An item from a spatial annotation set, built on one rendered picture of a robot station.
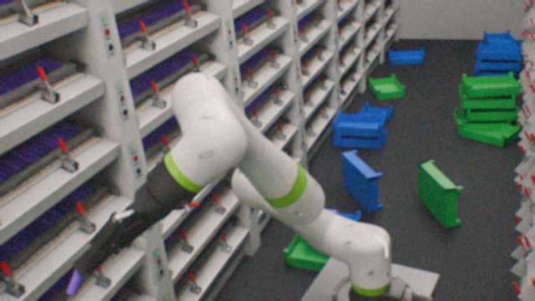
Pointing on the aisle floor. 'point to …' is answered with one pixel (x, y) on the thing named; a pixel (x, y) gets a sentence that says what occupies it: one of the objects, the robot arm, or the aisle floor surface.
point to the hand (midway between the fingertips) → (93, 257)
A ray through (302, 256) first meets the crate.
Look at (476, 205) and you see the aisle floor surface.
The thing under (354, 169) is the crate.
